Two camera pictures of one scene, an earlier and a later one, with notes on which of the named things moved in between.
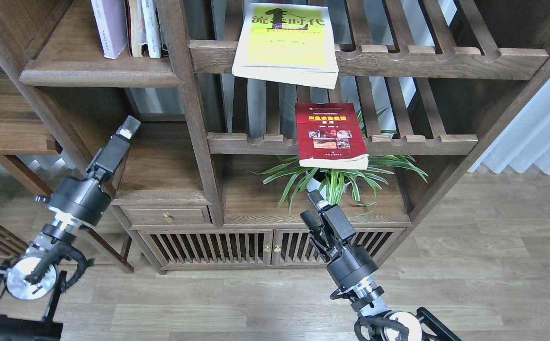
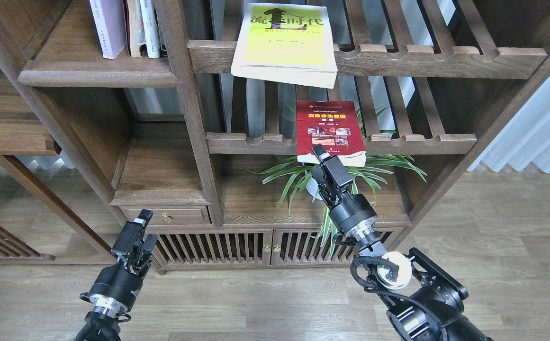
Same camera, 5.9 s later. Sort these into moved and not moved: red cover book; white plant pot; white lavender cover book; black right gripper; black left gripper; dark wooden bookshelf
Moved: black right gripper; black left gripper
Not moved: white plant pot; white lavender cover book; red cover book; dark wooden bookshelf
